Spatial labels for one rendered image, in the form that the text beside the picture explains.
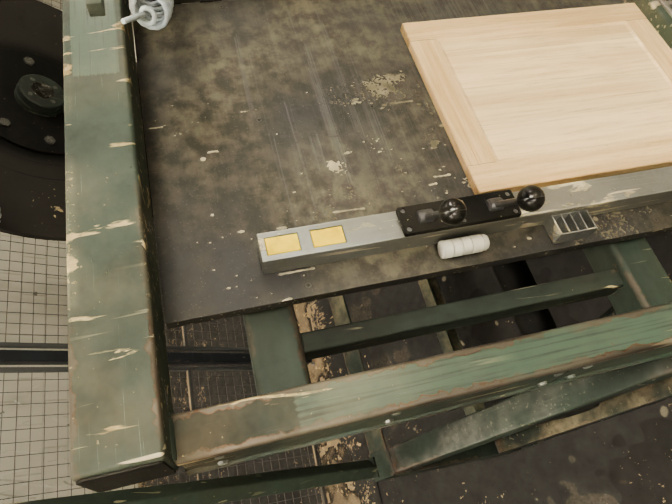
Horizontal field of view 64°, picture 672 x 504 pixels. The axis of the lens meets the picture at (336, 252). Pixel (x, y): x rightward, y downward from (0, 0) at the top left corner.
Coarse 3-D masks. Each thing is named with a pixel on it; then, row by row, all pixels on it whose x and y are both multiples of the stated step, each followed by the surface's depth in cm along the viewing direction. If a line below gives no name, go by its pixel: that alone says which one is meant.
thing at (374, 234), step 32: (512, 192) 88; (544, 192) 89; (576, 192) 90; (608, 192) 90; (640, 192) 91; (320, 224) 82; (352, 224) 82; (384, 224) 83; (480, 224) 85; (512, 224) 88; (288, 256) 79; (320, 256) 81; (352, 256) 83
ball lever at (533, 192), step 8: (520, 192) 75; (528, 192) 74; (536, 192) 74; (488, 200) 85; (496, 200) 85; (504, 200) 82; (512, 200) 79; (520, 200) 75; (528, 200) 74; (536, 200) 74; (544, 200) 74; (488, 208) 85; (496, 208) 85; (528, 208) 74; (536, 208) 74
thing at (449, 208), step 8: (448, 200) 72; (456, 200) 72; (440, 208) 72; (448, 208) 71; (456, 208) 71; (464, 208) 72; (416, 216) 83; (424, 216) 82; (432, 216) 79; (440, 216) 73; (448, 216) 72; (456, 216) 71; (464, 216) 72; (448, 224) 73; (456, 224) 73
